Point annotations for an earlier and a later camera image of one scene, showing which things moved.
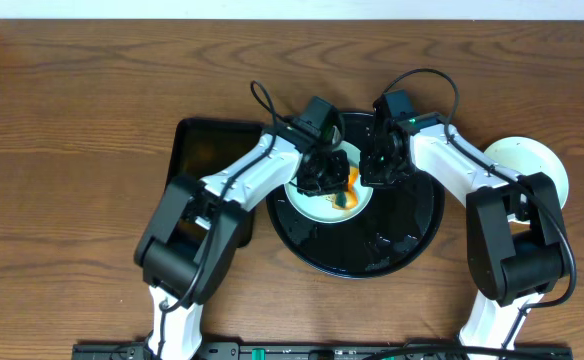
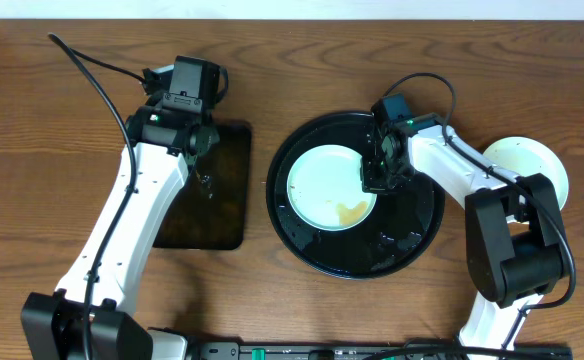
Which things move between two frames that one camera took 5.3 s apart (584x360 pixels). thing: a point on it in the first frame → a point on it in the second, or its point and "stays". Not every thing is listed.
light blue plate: (527, 155) stays
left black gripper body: (323, 176) → (200, 141)
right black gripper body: (379, 170) stays
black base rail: (195, 351) stays
